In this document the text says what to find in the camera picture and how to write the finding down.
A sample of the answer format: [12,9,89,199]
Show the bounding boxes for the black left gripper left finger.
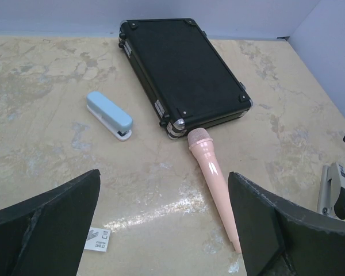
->
[0,169,101,275]

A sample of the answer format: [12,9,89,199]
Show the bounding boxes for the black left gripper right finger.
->
[228,172,345,275]

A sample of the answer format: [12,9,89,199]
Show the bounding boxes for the grey stapler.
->
[317,162,345,220]

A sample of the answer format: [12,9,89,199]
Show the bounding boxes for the light blue stapler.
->
[86,91,133,141]

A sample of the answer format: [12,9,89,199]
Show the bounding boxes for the small white card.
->
[84,227,111,252]

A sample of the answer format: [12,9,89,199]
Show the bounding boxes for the pink toy microphone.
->
[187,128,242,253]

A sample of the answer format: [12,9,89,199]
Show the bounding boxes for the black hard case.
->
[118,18,252,139]

